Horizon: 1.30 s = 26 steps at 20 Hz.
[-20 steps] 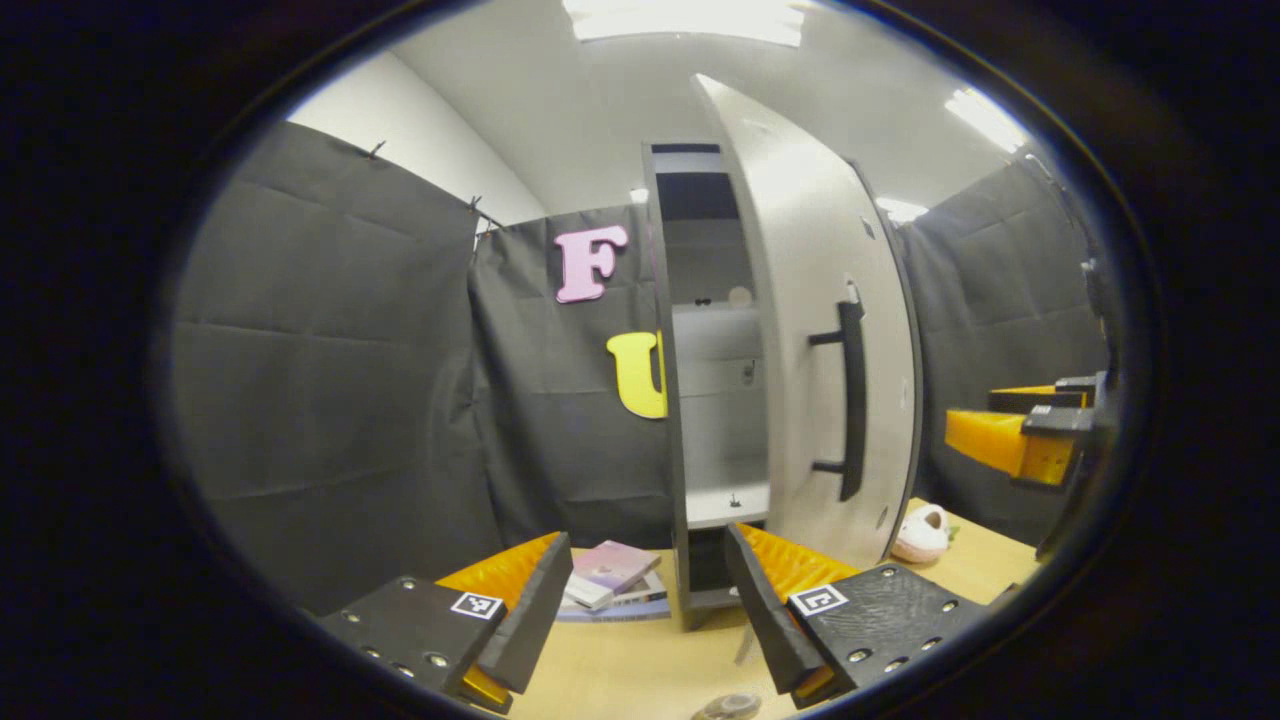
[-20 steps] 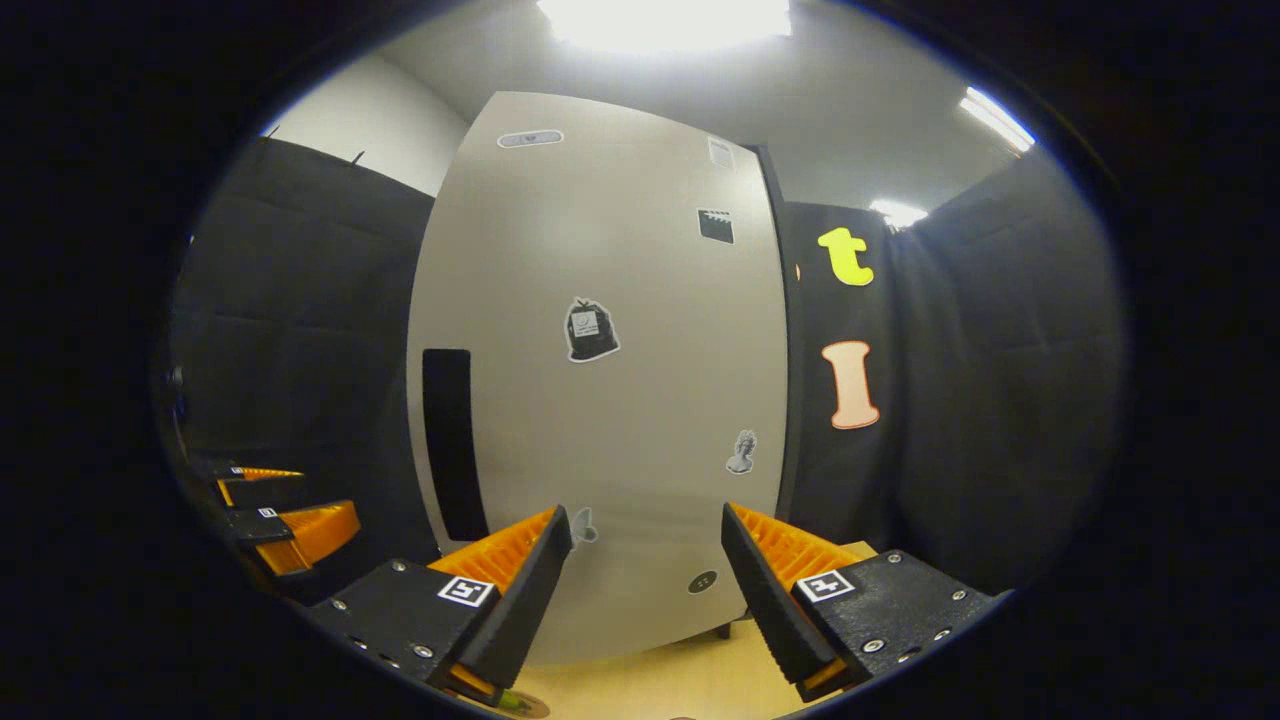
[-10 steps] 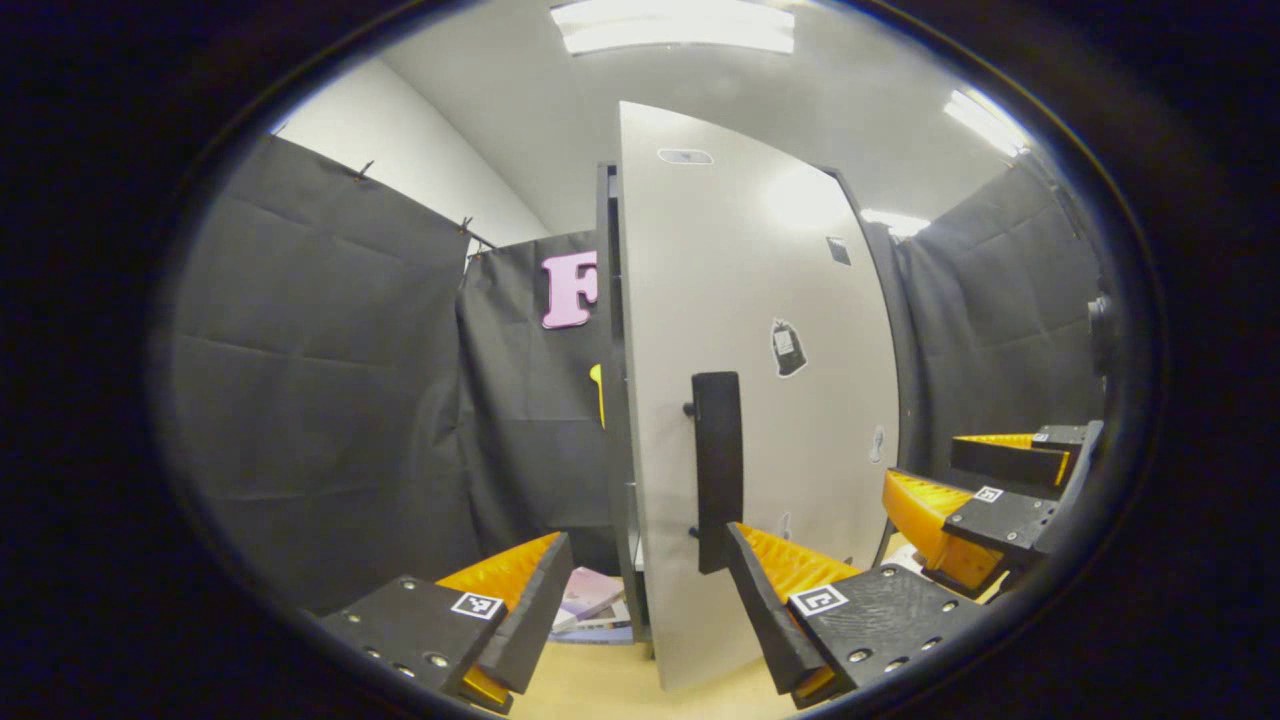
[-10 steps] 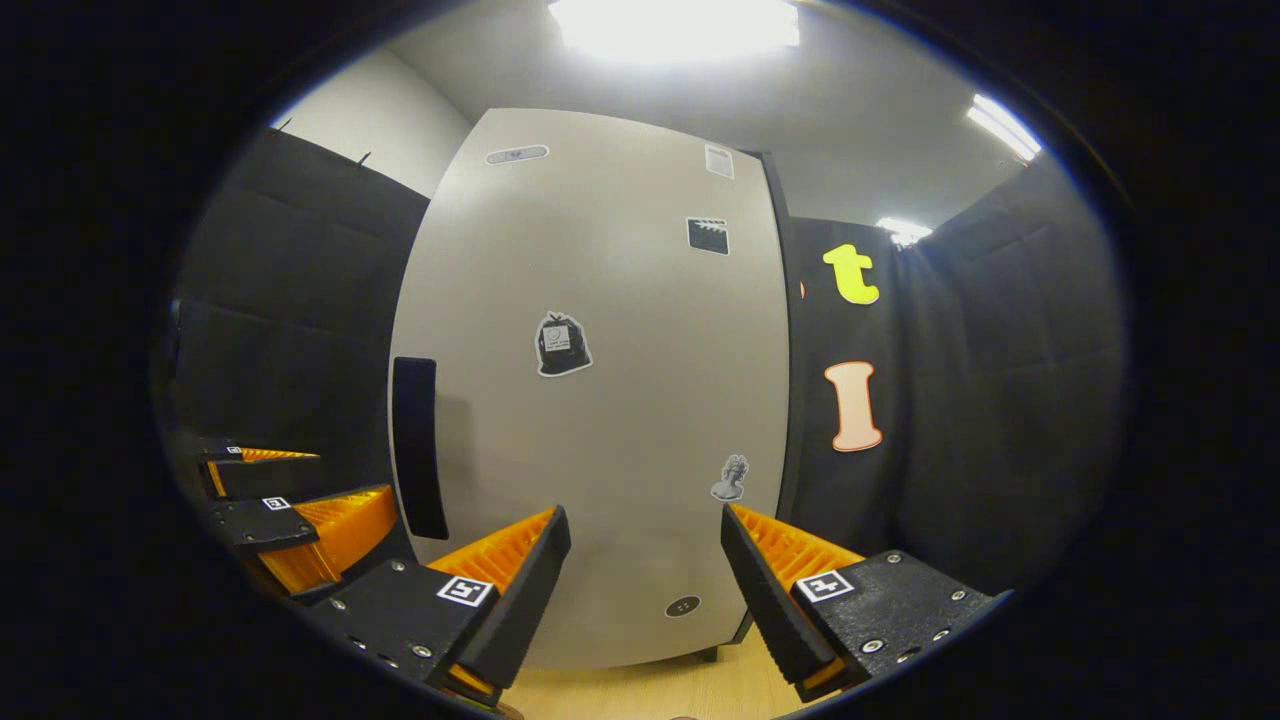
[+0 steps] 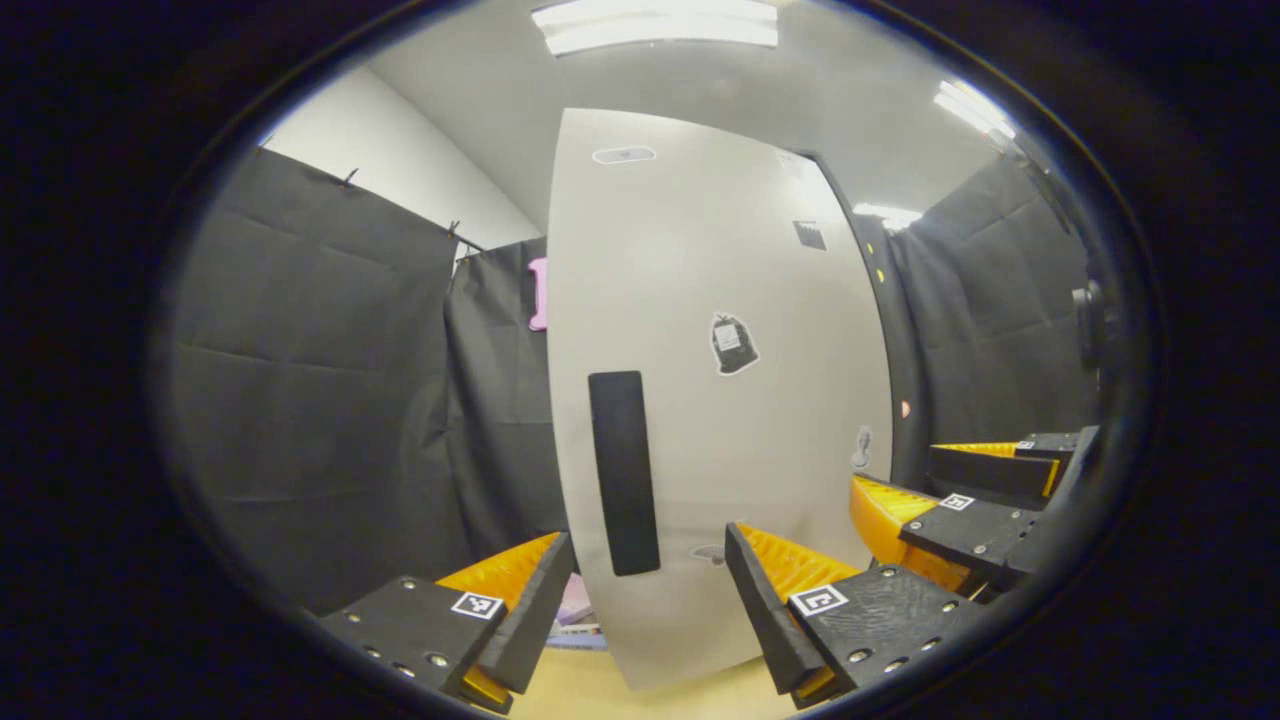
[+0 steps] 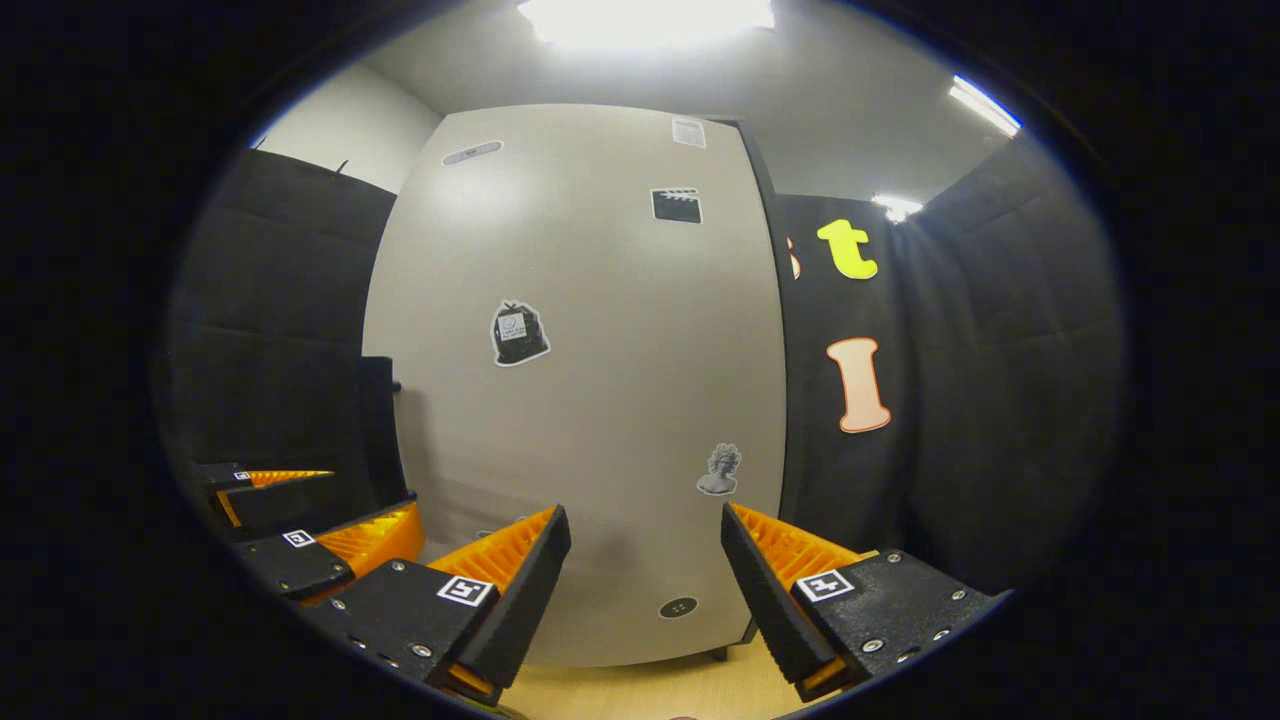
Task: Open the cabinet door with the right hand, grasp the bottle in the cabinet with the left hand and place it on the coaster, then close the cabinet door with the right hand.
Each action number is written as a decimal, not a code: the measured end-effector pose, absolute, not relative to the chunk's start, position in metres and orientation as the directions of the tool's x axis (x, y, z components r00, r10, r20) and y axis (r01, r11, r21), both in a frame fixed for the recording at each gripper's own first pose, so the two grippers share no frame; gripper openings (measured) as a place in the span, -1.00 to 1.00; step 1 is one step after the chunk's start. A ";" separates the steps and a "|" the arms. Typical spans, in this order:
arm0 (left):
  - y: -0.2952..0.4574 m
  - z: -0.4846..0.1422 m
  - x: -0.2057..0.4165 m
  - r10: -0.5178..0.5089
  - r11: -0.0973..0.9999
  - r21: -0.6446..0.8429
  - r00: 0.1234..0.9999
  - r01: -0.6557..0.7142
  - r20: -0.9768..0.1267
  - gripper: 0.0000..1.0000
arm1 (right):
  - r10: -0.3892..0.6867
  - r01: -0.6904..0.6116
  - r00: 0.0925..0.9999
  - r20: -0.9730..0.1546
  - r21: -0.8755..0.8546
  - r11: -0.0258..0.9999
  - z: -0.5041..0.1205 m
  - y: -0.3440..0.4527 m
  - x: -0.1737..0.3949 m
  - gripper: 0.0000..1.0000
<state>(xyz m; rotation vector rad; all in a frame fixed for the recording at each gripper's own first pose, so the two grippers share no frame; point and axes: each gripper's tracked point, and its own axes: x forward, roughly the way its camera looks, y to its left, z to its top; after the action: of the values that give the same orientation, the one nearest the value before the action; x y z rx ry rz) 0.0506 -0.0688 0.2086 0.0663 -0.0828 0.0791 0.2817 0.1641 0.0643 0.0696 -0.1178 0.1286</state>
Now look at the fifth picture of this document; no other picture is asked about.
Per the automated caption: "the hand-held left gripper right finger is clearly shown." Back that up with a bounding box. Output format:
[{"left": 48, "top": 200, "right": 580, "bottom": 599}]
[{"left": 724, "top": 520, "right": 988, "bottom": 712}]

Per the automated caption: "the bluish book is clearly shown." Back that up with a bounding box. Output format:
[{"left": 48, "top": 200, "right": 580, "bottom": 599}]
[{"left": 545, "top": 622, "right": 608, "bottom": 652}]

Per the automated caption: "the black cabinet door handle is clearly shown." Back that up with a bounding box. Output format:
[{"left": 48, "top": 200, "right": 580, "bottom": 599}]
[{"left": 587, "top": 370, "right": 662, "bottom": 578}]

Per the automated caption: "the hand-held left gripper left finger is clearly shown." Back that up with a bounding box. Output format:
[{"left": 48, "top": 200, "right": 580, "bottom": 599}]
[{"left": 320, "top": 531, "right": 579, "bottom": 717}]

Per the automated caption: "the black backdrop cloth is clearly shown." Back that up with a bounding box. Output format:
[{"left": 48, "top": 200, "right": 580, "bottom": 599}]
[{"left": 165, "top": 145, "right": 1101, "bottom": 616}]

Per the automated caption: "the long ceiling light panel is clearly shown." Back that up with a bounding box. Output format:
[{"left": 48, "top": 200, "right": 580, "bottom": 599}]
[{"left": 530, "top": 0, "right": 781, "bottom": 58}]

